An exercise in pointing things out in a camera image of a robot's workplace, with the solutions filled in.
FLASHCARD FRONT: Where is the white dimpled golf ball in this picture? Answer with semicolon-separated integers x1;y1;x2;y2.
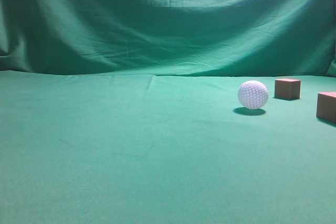
237;80;269;110

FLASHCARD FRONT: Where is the green cloth backdrop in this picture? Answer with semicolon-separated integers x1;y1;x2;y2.
1;0;335;223

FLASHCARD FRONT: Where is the brown wooden cube block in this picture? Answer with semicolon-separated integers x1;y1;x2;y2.
274;78;301;100

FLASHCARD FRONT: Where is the brown cube block at edge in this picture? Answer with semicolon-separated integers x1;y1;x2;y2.
316;91;336;123

